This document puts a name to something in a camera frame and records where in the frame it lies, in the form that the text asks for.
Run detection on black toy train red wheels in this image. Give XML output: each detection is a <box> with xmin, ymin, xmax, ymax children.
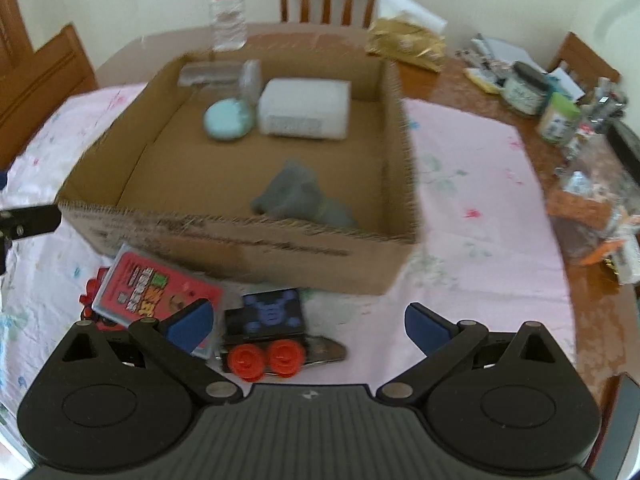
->
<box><xmin>220</xmin><ymin>288</ymin><xmax>307</xmax><ymax>382</ymax></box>

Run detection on light blue oval case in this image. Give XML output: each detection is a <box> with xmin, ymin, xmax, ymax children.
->
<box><xmin>203</xmin><ymin>99</ymin><xmax>255</xmax><ymax>142</ymax></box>

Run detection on white translucent plastic box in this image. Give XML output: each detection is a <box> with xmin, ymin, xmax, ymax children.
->
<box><xmin>257</xmin><ymin>78</ymin><xmax>352</xmax><ymax>140</ymax></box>

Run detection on clear plastic jar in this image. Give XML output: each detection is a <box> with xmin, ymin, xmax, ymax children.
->
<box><xmin>178</xmin><ymin>60</ymin><xmax>264</xmax><ymax>105</ymax></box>

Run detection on pink card box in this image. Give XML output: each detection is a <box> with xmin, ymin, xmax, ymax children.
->
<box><xmin>94</xmin><ymin>244</ymin><xmax>222</xmax><ymax>360</ymax></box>

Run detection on pink floral tablecloth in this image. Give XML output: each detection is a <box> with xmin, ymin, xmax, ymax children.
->
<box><xmin>1</xmin><ymin>100</ymin><xmax>576</xmax><ymax>412</ymax></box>

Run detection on correction tape dispenser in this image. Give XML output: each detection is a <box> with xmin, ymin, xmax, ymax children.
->
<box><xmin>302</xmin><ymin>335</ymin><xmax>347</xmax><ymax>367</ymax></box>

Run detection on wooden chair left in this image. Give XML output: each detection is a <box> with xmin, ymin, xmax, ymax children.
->
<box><xmin>0</xmin><ymin>0</ymin><xmax>98</xmax><ymax>171</ymax></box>

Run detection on brown cardboard box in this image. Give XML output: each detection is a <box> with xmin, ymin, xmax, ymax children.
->
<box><xmin>56</xmin><ymin>47</ymin><xmax>420</xmax><ymax>295</ymax></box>

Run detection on large black lid jar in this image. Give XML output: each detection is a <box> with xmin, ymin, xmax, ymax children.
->
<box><xmin>546</xmin><ymin>119</ymin><xmax>639</xmax><ymax>266</ymax></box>

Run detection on green lid spice jar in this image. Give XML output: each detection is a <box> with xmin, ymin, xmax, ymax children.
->
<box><xmin>536</xmin><ymin>92</ymin><xmax>580</xmax><ymax>144</ymax></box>

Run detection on green label glass jar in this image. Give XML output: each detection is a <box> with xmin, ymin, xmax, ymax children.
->
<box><xmin>501</xmin><ymin>61</ymin><xmax>550</xmax><ymax>116</ymax></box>

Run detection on gold tissue pack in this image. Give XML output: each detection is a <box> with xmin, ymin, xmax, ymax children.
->
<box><xmin>366</xmin><ymin>0</ymin><xmax>448</xmax><ymax>73</ymax></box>

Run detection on wooden chair right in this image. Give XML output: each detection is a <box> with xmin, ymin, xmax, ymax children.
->
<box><xmin>548</xmin><ymin>32</ymin><xmax>622</xmax><ymax>92</ymax></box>

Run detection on clear water bottle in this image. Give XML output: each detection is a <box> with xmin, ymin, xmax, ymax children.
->
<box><xmin>207</xmin><ymin>0</ymin><xmax>248</xmax><ymax>52</ymax></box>

